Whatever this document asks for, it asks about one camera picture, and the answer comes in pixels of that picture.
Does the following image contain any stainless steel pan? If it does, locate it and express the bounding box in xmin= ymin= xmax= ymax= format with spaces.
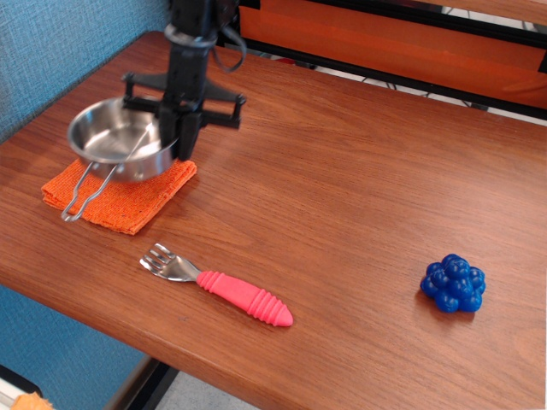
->
xmin=62 ymin=98 xmax=174 ymax=222

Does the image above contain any fork with pink handle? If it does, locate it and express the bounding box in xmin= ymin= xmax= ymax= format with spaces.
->
xmin=139 ymin=243 xmax=294 ymax=327

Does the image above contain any black and orange frame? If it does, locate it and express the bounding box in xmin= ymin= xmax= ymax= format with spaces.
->
xmin=236 ymin=1 xmax=546 ymax=119

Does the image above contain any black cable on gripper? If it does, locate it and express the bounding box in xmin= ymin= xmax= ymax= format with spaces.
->
xmin=163 ymin=23 xmax=249 ymax=73

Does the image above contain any blue toy grape cluster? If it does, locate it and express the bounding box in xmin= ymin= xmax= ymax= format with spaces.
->
xmin=420 ymin=254 xmax=486 ymax=313

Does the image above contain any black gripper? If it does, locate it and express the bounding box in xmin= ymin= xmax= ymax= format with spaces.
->
xmin=123 ymin=1 xmax=247 ymax=161

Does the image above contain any orange black object at corner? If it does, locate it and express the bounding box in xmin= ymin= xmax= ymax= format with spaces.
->
xmin=1 ymin=366 xmax=54 ymax=410

